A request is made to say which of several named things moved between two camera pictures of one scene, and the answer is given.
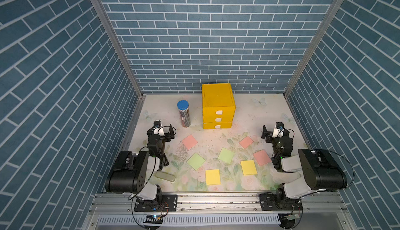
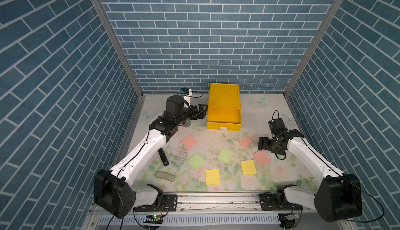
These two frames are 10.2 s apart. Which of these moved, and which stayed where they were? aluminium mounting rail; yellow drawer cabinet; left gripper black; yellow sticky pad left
Moved: left gripper black; yellow drawer cabinet
Stayed: aluminium mounting rail; yellow sticky pad left
